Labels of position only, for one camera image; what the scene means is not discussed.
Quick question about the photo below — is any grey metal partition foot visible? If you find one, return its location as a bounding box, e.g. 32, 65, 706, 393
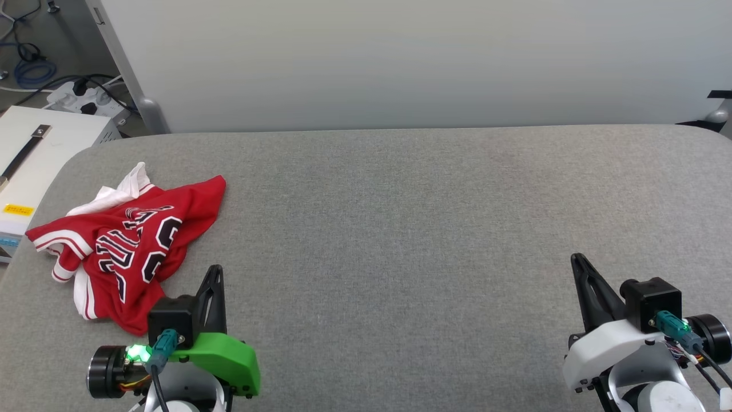
136, 97, 171, 135
675, 90, 732, 134

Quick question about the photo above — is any white equipment box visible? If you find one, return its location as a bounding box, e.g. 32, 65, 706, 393
0, 105, 122, 264

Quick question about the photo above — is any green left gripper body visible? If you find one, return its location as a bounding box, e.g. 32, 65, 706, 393
87, 332, 261, 400

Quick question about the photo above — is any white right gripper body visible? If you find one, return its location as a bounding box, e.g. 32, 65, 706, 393
563, 314, 732, 395

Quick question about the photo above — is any black cable teal connector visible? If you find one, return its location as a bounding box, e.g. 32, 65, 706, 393
655, 311, 732, 391
149, 329, 185, 412

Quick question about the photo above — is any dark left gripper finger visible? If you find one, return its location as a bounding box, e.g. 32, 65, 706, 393
194, 264, 228, 336

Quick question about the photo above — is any white power strip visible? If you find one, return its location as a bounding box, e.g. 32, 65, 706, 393
44, 80, 132, 125

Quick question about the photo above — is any red white basketball jersey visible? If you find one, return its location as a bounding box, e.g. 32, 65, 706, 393
25, 162, 227, 336

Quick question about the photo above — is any black strap handle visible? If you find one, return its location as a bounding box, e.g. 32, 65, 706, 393
0, 124, 53, 191

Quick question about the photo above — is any blue coiled cable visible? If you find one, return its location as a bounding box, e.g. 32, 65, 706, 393
14, 56, 57, 88

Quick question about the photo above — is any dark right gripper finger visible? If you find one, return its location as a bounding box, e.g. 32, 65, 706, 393
571, 253, 626, 336

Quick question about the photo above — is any black power cable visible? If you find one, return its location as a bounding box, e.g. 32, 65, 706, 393
10, 74, 137, 113

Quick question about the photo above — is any white partition panel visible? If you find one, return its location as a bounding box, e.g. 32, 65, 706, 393
86, 0, 732, 134

